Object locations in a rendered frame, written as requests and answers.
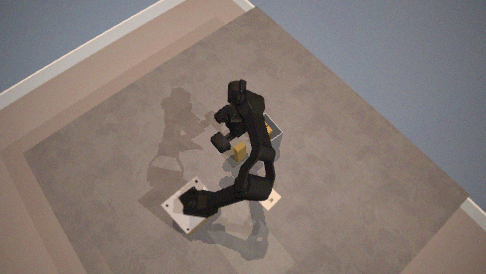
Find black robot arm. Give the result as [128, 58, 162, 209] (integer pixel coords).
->
[178, 79, 276, 219]

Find grey open bin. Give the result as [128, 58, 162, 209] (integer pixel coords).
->
[263, 112, 283, 151]

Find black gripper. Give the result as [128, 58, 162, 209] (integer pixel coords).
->
[210, 117, 248, 153]

